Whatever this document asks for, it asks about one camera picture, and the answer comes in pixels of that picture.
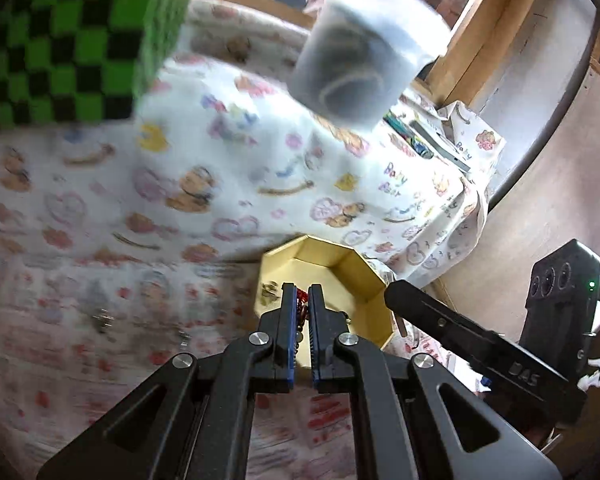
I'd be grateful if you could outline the wooden window frame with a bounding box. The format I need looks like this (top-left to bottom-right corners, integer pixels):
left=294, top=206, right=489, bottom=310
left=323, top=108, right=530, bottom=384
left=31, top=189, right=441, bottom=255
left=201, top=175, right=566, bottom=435
left=222, top=0, right=534, bottom=104

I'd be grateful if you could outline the baby bear print cloth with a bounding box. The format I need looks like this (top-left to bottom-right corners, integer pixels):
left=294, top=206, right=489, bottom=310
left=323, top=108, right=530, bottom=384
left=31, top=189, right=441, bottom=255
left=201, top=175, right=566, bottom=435
left=0, top=0, right=505, bottom=285

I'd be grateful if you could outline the gold octagonal box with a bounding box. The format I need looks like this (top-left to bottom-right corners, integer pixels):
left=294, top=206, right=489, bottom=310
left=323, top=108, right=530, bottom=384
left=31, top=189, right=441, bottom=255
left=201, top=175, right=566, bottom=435
left=251, top=235, right=393, bottom=349

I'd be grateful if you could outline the christmas print cloth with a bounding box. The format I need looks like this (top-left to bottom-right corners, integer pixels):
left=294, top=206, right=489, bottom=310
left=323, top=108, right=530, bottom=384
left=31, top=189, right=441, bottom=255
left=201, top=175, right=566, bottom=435
left=0, top=253, right=481, bottom=480

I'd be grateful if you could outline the red cord bracelet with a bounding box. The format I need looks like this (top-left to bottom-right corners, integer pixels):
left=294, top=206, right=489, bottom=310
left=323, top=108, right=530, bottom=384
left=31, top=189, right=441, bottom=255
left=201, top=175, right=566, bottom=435
left=294, top=288, right=312, bottom=334

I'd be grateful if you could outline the clear plastic lidded tub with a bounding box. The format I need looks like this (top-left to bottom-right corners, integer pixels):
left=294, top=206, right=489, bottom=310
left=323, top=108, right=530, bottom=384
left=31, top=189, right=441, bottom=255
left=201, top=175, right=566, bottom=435
left=287, top=0, right=451, bottom=130

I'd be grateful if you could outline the green black checkered box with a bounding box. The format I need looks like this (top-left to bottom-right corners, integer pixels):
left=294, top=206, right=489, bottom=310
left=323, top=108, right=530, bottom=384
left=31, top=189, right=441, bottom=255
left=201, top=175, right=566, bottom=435
left=0, top=0, right=189, bottom=130

